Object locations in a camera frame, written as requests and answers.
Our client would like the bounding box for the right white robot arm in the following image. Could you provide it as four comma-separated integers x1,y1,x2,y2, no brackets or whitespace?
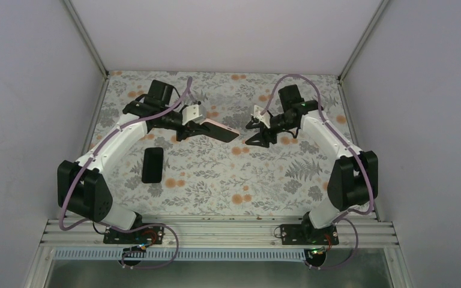
246,85,378,244

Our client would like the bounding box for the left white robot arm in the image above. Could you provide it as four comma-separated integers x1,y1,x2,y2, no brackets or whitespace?
57,77,203,243

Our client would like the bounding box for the black phone on table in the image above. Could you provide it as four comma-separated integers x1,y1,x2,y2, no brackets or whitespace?
142,147,164,184

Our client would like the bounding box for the floral patterned table mat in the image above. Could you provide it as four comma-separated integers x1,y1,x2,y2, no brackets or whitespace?
91,71,350,217

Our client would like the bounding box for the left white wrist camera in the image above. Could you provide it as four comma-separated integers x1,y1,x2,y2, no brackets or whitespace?
181,104,206,125

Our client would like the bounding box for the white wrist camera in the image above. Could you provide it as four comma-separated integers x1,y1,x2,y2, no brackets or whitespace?
250,104,271,128
181,104,206,125

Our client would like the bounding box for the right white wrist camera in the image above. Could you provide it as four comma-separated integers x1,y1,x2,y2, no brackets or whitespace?
250,104,271,128

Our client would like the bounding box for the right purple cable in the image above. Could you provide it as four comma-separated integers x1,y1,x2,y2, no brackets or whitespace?
261,74,375,270

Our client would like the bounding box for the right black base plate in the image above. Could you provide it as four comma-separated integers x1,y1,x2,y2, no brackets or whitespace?
278,224,339,245

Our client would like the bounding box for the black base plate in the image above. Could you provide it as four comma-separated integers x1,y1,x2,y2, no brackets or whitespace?
103,226,164,245
278,224,339,245

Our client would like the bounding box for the aluminium rail frame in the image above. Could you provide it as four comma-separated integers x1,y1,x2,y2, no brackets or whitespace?
40,215,399,248

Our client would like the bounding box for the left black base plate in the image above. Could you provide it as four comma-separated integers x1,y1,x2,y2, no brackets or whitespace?
103,226,164,245

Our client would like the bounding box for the grey slotted cable duct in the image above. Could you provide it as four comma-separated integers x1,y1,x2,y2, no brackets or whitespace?
53,247,306,262

